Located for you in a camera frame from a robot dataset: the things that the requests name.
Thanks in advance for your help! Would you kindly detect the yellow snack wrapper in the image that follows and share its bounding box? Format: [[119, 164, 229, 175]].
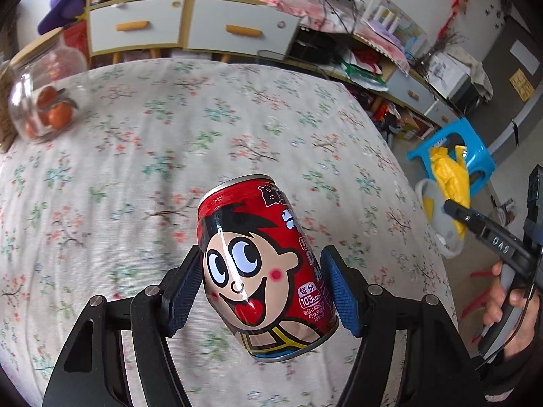
[[428, 144, 472, 238]]

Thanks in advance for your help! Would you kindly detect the red cartoon drink can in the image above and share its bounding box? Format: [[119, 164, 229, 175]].
[[197, 175, 339, 362]]

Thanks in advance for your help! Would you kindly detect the white trash bin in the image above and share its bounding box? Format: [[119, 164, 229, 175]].
[[415, 178, 464, 259]]

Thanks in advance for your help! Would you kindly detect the person's right hand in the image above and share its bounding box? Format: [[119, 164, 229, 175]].
[[479, 261, 539, 361]]

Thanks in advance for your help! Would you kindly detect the blue plastic stool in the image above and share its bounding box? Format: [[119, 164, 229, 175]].
[[407, 119, 497, 197]]

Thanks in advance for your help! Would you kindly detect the low tv cabinet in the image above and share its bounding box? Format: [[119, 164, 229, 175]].
[[288, 27, 461, 127]]

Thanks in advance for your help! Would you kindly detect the white microwave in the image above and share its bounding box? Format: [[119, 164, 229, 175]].
[[427, 53, 481, 115]]

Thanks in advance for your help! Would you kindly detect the floral tablecloth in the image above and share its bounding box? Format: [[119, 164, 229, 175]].
[[1, 59, 455, 406]]

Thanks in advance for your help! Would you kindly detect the plastic jar of snacks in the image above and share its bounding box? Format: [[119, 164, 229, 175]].
[[0, 61, 18, 153]]

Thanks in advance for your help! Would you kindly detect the glass jar with oranges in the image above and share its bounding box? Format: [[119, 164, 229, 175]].
[[7, 27, 90, 143]]

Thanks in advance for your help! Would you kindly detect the pink cloth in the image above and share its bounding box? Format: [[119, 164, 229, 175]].
[[257, 0, 411, 75]]

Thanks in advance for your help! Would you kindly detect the right grey drawer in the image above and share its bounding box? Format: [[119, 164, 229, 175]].
[[187, 0, 300, 55]]

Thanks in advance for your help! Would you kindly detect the grey drawer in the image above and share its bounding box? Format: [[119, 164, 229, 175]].
[[187, 0, 300, 55], [88, 0, 184, 54]]

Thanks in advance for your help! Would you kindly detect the left grey drawer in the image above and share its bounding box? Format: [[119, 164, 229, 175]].
[[88, 0, 184, 54]]

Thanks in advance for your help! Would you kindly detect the wooden shelf cabinet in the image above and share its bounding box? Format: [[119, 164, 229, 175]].
[[83, 0, 305, 63]]

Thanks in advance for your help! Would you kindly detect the purple plush toy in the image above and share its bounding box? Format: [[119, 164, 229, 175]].
[[37, 0, 86, 35]]

